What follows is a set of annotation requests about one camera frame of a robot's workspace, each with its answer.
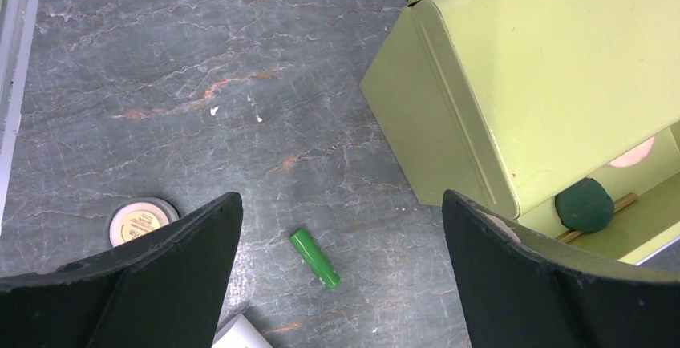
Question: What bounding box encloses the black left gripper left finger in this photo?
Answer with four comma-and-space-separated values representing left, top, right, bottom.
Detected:
1, 192, 243, 347

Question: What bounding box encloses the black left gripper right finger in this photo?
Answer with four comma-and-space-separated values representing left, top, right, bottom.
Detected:
442, 190, 679, 347

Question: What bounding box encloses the dark green round compact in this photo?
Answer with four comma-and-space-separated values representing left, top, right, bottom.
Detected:
554, 178, 615, 233

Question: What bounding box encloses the round pink powder puff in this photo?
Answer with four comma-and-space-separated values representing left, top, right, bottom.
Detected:
608, 136, 655, 168

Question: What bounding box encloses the green drawer cabinet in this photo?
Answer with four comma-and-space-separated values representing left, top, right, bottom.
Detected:
360, 0, 679, 264

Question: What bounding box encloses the white lotion tube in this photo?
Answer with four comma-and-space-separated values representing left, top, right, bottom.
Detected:
212, 314, 272, 348

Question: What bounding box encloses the small round cream jar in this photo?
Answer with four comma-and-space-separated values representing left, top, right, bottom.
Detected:
105, 197, 180, 247

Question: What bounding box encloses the green lipstick tube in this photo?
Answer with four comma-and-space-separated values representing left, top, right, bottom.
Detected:
289, 228, 341, 289

